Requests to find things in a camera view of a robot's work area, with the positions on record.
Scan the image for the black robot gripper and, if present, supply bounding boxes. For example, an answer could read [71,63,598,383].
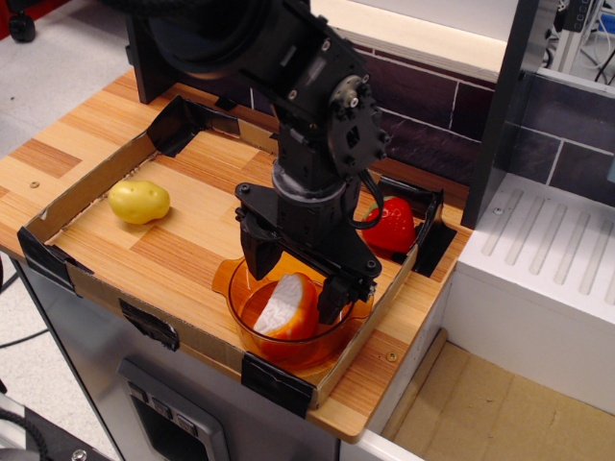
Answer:
[235,167,383,325]

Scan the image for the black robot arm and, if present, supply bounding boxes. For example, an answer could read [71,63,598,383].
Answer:
[114,1,388,324]

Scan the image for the cardboard fence with black tape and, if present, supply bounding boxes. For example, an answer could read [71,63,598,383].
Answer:
[17,97,455,415]

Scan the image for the dark grey post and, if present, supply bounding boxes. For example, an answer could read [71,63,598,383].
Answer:
[126,15,183,104]
[461,0,557,229]

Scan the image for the red strawberry toy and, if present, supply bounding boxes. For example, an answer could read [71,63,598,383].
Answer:
[362,196,416,253]

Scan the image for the white toy sink drainer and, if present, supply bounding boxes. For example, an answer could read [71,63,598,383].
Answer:
[443,175,614,412]

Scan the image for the black chair caster wheel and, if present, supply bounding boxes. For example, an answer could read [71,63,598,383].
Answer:
[9,12,37,43]

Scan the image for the dark grey left post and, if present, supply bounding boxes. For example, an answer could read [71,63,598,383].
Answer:
[126,15,183,104]

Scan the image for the yellow potato toy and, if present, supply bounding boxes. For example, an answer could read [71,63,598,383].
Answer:
[108,181,171,225]

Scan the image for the dark grey right post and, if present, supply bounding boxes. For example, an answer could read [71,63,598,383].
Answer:
[461,0,557,229]

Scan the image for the salmon nigiri sushi toy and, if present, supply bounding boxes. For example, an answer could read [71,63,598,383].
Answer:
[253,273,319,360]

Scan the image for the grey toy oven front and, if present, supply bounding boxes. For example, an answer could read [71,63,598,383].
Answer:
[14,262,340,460]

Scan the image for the orange transparent plastic pot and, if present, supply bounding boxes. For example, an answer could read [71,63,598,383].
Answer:
[212,254,373,370]

